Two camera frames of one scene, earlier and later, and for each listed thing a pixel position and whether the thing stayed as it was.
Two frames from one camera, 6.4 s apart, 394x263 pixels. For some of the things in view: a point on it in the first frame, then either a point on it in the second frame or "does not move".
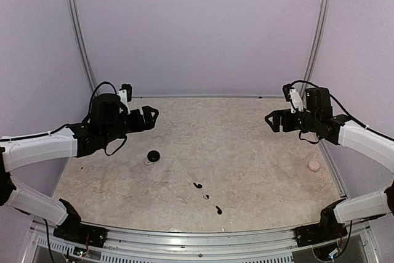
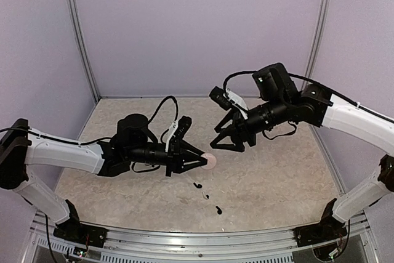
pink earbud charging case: (314, 165) → (211, 162)
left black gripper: (140, 125) → (176, 155)
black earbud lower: (219, 210) does not move
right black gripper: (277, 114) → (239, 125)
